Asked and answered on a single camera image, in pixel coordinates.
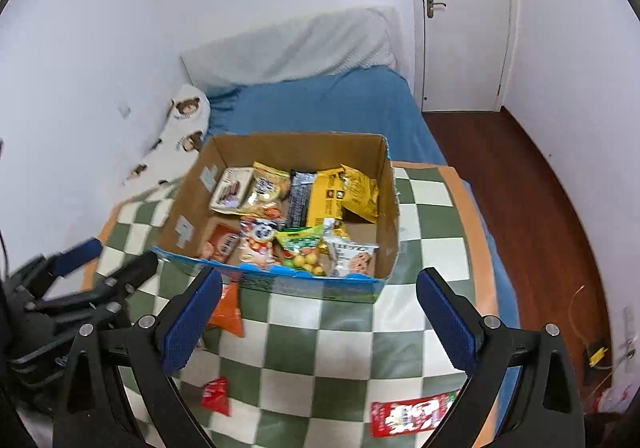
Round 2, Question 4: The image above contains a white chip cookie packet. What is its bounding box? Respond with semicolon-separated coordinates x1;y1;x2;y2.
322;217;378;278

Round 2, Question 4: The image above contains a checkered green white mat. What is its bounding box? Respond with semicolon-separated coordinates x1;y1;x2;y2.
79;160;501;448

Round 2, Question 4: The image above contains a white chocolate biscuit box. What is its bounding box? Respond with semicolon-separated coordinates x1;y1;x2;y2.
208;167;254;214

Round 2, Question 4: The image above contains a yellow black noodle packet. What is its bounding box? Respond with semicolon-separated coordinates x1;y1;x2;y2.
285;168;345;228

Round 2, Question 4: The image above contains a cardboard box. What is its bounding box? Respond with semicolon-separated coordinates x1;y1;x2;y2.
156;133;399;303

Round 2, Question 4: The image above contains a white door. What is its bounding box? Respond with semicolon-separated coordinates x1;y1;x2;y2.
413;0;518;112

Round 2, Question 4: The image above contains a brown red cookie packet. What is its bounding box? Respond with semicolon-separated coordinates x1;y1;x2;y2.
198;223;240;264

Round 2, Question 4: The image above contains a bear print long pillow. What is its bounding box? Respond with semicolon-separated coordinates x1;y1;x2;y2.
119;84;210;199

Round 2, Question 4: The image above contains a clear yellow bun packet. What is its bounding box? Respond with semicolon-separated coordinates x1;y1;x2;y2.
236;161;291;220

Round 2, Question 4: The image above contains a small red snack packet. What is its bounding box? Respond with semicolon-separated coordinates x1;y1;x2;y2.
201;376;231;416

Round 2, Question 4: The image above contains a yellow snack bag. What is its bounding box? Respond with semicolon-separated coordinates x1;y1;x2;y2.
342;164;378;224

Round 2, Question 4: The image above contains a red white snack packet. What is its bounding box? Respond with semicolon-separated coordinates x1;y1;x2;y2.
370;390;459;438

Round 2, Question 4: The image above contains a yellow black plug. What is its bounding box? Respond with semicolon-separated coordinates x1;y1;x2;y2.
584;341;608;368

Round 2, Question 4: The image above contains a panda orange snack bag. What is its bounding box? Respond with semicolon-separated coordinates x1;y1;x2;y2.
239;216;280;271

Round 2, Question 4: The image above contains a door handle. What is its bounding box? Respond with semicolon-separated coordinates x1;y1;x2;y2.
425;0;447;18

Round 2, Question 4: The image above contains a green candy bag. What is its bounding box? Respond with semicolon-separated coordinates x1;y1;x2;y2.
276;225;326;276

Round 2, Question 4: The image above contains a blue bed sheet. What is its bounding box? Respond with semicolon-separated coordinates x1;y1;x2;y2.
206;66;520;327

